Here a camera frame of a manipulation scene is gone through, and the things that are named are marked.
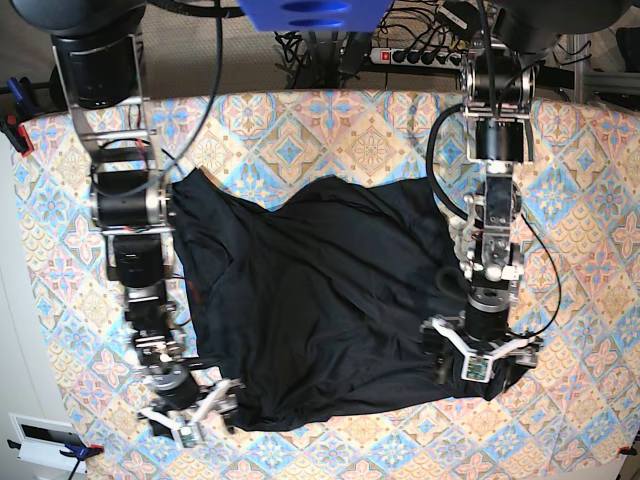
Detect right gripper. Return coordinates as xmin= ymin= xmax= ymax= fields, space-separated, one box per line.
xmin=138 ymin=355 xmax=243 ymax=447

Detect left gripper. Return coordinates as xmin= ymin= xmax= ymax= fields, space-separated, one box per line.
xmin=420 ymin=290 xmax=544 ymax=385

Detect black t-shirt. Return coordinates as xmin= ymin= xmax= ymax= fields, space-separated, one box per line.
xmin=172 ymin=169 xmax=512 ymax=432

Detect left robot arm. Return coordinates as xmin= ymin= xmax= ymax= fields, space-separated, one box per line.
xmin=421 ymin=25 xmax=543 ymax=384

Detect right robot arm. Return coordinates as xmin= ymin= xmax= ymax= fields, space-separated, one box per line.
xmin=53 ymin=25 xmax=242 ymax=449

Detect patterned colourful tablecloth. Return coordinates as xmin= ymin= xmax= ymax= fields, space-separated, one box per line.
xmin=2 ymin=91 xmax=639 ymax=479

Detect blue clamp bottom left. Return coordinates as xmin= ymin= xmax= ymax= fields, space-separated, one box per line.
xmin=6 ymin=439 xmax=104 ymax=461

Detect black clamp bottom right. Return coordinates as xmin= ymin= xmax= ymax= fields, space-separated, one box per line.
xmin=618 ymin=445 xmax=638 ymax=456

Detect white power strip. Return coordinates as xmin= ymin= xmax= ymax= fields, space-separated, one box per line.
xmin=369 ymin=47 xmax=464 ymax=69

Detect red blue clamp top left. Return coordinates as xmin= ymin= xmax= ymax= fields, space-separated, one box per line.
xmin=1 ymin=77 xmax=39 ymax=157

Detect white wall vent box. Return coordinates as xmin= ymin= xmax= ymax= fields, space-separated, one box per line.
xmin=8 ymin=413 xmax=83 ymax=473

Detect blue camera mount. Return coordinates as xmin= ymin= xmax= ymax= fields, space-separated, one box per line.
xmin=239 ymin=0 xmax=392 ymax=33

